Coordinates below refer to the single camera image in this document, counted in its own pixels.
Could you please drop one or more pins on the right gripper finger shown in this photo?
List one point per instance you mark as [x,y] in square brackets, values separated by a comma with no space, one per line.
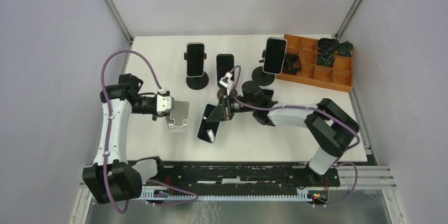
[223,99]
[219,114]

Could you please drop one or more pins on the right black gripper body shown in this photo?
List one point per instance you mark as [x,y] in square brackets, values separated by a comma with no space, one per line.
[232,106]

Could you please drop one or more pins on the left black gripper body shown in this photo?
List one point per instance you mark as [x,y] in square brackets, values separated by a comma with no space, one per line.
[143,105]

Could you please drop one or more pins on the light blue smartphone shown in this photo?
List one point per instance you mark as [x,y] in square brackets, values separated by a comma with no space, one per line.
[207,131]

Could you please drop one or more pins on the black smartphone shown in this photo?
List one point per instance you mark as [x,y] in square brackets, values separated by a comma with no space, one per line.
[224,63]

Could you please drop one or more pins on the silver folding phone stand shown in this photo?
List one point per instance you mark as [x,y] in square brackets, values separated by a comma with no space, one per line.
[177,120]

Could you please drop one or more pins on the black round-base stand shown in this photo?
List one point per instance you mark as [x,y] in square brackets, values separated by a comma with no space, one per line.
[222,92]

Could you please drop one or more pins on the smartphone lying near right arm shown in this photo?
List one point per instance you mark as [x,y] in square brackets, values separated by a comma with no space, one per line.
[268,92]

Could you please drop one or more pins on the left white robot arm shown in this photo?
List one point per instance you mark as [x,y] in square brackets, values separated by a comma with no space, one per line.
[111,178]

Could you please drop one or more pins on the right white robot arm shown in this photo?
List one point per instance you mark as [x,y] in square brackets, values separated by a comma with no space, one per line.
[332,128]

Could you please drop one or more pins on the black left phone stand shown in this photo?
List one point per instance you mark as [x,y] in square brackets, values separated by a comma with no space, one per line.
[197,83]

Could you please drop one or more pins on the black phone stand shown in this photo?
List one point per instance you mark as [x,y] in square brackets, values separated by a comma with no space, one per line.
[265,75]
[197,83]

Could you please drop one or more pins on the black right phone stand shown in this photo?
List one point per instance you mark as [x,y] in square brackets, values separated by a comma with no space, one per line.
[265,75]

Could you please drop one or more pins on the dark rolled band middle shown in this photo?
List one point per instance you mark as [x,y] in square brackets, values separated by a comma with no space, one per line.
[325,59]

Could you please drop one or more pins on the dark rolled band top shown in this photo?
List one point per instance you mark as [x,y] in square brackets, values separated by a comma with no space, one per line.
[327,45]

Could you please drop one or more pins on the orange wooden divided tray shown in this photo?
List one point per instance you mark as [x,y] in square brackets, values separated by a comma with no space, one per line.
[338,77]

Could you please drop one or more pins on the dark rolled band right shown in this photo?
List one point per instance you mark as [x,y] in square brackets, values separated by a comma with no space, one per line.
[345,49]

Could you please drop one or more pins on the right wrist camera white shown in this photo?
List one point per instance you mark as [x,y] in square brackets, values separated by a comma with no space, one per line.
[227,83]

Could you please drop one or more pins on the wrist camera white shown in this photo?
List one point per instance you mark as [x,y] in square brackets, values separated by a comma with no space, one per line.
[164,101]
[227,83]

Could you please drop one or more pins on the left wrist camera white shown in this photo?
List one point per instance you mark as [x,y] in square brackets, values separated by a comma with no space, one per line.
[164,101]

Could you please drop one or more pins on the white slotted cable duct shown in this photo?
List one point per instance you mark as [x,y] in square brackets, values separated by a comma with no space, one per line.
[159,193]

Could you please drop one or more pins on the aluminium frame rail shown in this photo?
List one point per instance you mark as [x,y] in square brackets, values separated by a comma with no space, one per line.
[364,173]

